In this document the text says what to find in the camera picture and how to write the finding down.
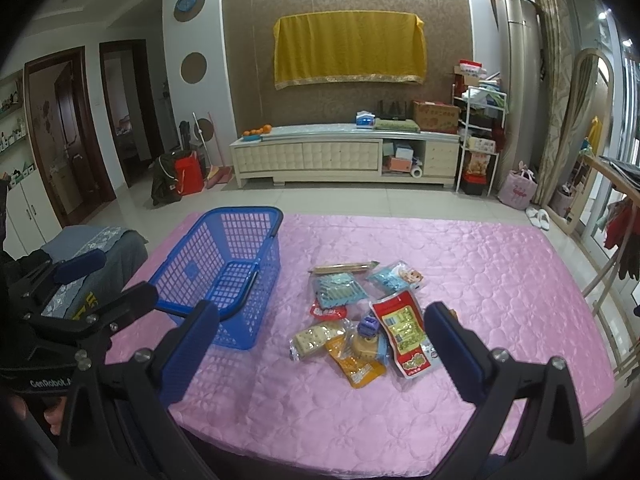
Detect red yellow snack pouch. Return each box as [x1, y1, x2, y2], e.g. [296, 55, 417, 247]
[371, 289, 442, 379]

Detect orange snack packet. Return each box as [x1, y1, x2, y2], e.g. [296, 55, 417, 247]
[324, 336, 386, 389]

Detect light blue cartoon snack bag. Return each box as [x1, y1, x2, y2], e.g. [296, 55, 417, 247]
[367, 260, 424, 295]

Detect clear cracker pack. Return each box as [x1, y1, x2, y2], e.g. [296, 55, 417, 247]
[290, 320, 348, 362]

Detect red snack packet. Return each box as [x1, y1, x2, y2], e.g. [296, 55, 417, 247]
[309, 302, 348, 321]

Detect teal biscuit packet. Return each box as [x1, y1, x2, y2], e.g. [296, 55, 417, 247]
[312, 272, 368, 310]

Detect green edged cracker pack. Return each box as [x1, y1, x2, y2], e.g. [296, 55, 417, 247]
[309, 260, 380, 275]

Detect blue plastic basket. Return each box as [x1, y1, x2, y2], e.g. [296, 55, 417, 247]
[150, 206, 283, 350]

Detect black bag on floor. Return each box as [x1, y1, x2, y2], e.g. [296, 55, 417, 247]
[151, 154, 181, 207]

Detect pink quilted table cover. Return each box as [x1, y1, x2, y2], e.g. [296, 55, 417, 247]
[104, 211, 616, 478]

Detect red shopping bag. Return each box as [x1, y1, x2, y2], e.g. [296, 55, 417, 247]
[175, 152, 204, 196]

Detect white slippers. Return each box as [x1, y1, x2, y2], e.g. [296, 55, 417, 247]
[525, 207, 550, 231]

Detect pink tote bag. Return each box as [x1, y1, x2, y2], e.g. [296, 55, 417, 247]
[498, 162, 538, 210]

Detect oranges on blue plate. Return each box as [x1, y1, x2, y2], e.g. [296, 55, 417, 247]
[242, 124, 272, 142]

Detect cream tv cabinet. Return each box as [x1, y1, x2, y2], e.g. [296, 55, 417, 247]
[230, 124, 460, 188]

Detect cardboard box on cabinet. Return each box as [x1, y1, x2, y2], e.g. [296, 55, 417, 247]
[411, 101, 460, 133]

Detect green folded cloth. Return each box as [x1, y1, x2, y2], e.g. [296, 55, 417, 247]
[373, 118, 421, 133]

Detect white metal shelf rack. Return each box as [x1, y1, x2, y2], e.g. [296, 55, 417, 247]
[451, 80, 509, 195]

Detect arched floor mirror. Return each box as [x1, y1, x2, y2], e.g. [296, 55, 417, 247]
[546, 48, 614, 235]

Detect blue tissue box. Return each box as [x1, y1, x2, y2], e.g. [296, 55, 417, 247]
[355, 110, 376, 129]

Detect yellow cloth covered television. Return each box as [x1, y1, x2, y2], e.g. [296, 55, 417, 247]
[273, 10, 427, 90]

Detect standing air conditioner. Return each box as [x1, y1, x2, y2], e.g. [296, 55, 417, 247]
[496, 0, 541, 188]

